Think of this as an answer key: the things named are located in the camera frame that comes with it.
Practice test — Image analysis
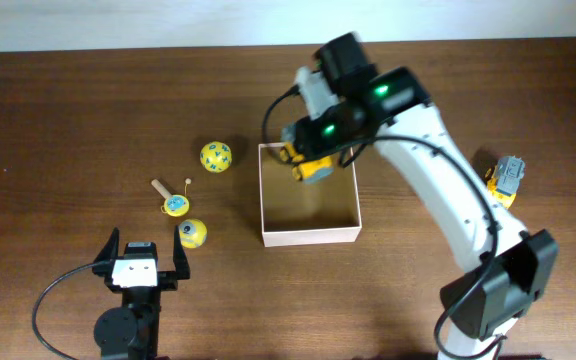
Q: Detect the yellow one-eyed ball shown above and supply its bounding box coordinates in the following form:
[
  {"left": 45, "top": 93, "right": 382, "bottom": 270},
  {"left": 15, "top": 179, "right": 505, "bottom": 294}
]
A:
[{"left": 178, "top": 219, "right": 207, "bottom": 249}]

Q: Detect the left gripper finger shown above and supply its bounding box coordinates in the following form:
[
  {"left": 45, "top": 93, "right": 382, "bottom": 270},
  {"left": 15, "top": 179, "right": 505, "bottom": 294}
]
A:
[
  {"left": 94, "top": 227, "right": 120, "bottom": 262},
  {"left": 173, "top": 226, "right": 190, "bottom": 280}
]

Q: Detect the yellow ball with blue letters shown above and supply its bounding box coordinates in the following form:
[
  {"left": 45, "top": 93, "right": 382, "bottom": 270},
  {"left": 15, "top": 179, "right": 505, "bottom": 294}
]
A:
[{"left": 200, "top": 141, "right": 233, "bottom": 173}]

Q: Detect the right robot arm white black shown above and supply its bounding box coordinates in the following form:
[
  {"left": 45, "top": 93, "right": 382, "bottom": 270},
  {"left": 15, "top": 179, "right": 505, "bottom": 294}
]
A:
[{"left": 278, "top": 33, "right": 559, "bottom": 359}]

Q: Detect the yellow wooden rattle drum toy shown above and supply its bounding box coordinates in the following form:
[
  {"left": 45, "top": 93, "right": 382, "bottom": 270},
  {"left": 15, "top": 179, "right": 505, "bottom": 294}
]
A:
[{"left": 151, "top": 179, "right": 190, "bottom": 217}]

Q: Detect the pink cardboard box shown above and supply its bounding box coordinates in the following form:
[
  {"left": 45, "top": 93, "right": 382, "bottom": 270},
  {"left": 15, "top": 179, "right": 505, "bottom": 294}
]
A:
[{"left": 258, "top": 143, "right": 362, "bottom": 247}]

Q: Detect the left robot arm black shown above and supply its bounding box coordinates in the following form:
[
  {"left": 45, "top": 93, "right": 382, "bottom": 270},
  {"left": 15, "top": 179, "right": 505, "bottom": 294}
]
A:
[{"left": 93, "top": 228, "right": 190, "bottom": 360}]

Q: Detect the yellow grey toy truck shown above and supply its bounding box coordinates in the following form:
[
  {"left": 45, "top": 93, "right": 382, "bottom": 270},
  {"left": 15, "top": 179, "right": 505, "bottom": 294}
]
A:
[
  {"left": 484, "top": 156, "right": 525, "bottom": 209},
  {"left": 279, "top": 143, "right": 334, "bottom": 184}
]

